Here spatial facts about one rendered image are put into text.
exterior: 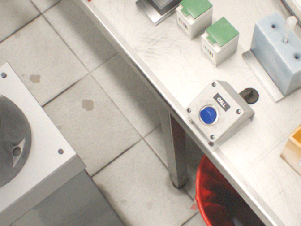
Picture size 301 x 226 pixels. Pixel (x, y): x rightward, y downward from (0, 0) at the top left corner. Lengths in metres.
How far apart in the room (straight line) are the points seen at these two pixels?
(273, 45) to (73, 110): 1.14
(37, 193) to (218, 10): 0.44
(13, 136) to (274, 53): 0.40
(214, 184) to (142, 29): 0.54
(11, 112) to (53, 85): 1.13
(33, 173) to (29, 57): 1.20
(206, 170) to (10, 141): 0.65
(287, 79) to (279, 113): 0.07
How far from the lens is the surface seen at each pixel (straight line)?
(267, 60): 0.91
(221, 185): 1.44
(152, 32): 0.98
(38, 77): 1.97
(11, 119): 0.81
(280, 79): 0.90
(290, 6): 0.99
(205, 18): 0.94
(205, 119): 0.85
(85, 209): 1.12
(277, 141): 0.91
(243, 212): 1.54
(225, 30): 0.91
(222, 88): 0.84
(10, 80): 0.89
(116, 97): 1.89
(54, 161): 0.84
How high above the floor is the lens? 1.74
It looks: 69 degrees down
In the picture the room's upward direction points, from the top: 12 degrees counter-clockwise
